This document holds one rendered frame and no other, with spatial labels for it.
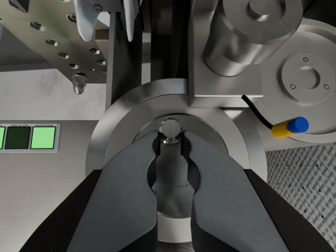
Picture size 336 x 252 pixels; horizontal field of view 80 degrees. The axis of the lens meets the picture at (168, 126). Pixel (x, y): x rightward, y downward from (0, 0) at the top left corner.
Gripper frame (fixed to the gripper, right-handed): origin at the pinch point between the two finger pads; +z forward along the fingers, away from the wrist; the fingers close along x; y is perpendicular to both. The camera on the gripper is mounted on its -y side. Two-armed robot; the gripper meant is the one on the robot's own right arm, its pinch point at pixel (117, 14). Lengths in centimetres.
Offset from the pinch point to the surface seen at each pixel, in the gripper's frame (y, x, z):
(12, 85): -82, -183, 222
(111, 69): 7.5, 0.2, -2.0
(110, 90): 9.6, 0.1, -2.0
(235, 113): 11.9, 11.1, -2.9
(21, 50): -109, -152, 188
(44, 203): 24.8, -22.5, 30.1
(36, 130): 7.9, -25.8, 29.4
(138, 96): 10.4, 2.8, -2.9
